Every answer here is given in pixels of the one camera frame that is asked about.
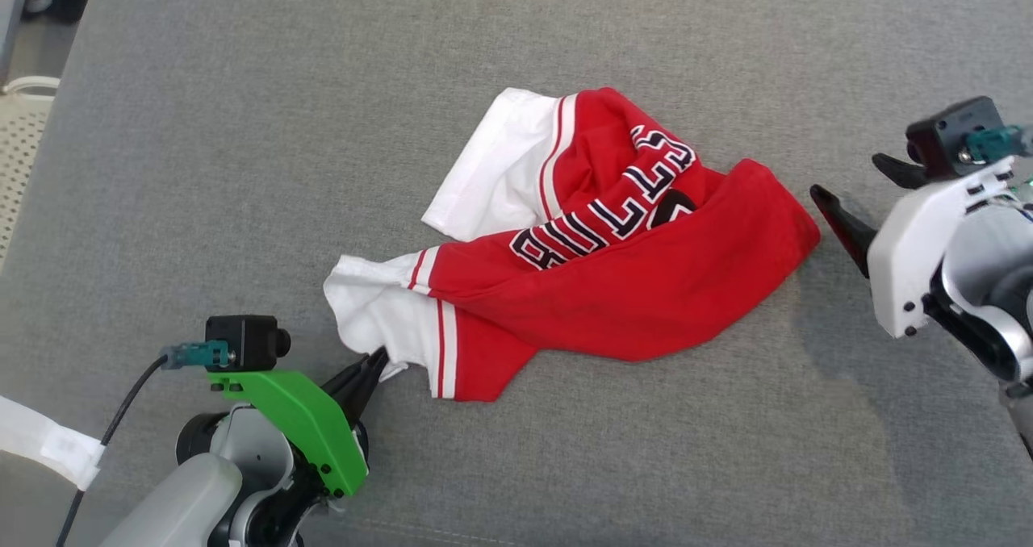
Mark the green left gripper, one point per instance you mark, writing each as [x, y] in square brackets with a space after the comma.
[307, 418]

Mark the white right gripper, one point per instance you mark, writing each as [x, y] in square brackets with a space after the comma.
[920, 240]

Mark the red white Bulls shirt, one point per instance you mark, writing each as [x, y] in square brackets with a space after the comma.
[646, 289]

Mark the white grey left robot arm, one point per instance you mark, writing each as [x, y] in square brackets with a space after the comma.
[177, 498]

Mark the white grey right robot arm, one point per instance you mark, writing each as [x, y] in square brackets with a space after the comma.
[984, 289]

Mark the beige perforated laundry basket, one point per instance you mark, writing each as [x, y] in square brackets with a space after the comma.
[20, 152]

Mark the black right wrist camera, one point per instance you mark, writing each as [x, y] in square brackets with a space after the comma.
[948, 139]

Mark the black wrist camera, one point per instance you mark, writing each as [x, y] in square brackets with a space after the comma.
[948, 139]
[246, 341]

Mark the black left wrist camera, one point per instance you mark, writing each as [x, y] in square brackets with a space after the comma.
[246, 341]

